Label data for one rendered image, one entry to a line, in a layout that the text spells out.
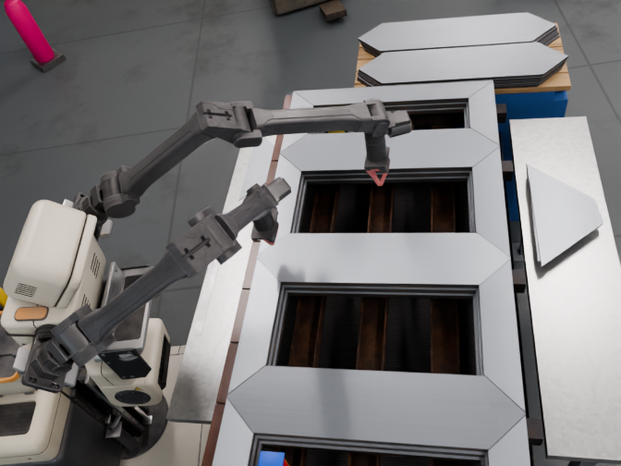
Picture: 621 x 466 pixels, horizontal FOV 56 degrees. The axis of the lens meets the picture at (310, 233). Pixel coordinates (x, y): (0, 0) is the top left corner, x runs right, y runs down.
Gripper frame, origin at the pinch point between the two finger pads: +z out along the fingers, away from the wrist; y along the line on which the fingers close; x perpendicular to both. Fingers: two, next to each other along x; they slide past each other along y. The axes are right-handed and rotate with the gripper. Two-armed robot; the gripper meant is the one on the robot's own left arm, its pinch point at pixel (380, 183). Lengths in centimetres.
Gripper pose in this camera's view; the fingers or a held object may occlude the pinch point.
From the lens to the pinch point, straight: 173.4
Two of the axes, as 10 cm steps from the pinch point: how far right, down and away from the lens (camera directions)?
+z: 1.6, 7.7, 6.1
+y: 1.8, -6.4, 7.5
